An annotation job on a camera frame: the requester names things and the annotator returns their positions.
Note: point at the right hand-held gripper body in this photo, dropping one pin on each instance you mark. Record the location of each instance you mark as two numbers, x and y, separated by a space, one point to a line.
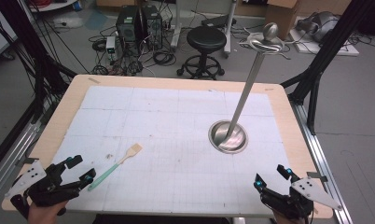
296 197

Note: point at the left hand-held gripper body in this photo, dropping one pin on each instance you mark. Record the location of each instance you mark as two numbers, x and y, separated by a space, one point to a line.
41 191

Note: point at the person's left hand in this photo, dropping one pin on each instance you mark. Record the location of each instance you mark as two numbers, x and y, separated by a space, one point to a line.
44 213

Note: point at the person's right hand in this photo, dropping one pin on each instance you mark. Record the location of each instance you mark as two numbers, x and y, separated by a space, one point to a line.
283 218

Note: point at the steel hook stand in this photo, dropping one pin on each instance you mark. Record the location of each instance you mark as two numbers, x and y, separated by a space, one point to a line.
238 124

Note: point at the white grid mat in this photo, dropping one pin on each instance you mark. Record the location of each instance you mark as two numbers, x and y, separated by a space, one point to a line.
163 161

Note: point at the small white power unit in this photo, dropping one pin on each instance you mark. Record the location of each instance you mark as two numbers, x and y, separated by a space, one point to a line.
110 46

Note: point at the white floor board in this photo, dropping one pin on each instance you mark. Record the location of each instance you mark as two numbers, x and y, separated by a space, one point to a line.
328 46

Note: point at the black computer tower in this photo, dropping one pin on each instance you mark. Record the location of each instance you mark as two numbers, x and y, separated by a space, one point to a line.
126 26
153 26

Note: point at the grey helmet device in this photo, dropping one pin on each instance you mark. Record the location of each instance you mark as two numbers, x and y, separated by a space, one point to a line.
319 25

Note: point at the black round stool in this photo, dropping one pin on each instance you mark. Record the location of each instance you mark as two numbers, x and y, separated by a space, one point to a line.
205 42

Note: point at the white stand leg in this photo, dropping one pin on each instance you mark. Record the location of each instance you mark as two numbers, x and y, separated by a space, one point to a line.
228 28
175 25

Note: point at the cardboard box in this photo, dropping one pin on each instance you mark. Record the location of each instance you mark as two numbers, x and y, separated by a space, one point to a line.
280 15

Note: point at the grey metal bracket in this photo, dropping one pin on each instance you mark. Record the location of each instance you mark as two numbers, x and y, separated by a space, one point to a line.
27 160
317 176

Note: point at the aluminium rail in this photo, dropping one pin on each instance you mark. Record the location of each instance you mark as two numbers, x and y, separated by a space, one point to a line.
319 155
13 155

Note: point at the black frame post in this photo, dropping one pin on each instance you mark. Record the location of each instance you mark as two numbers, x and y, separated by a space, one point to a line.
325 53
33 56

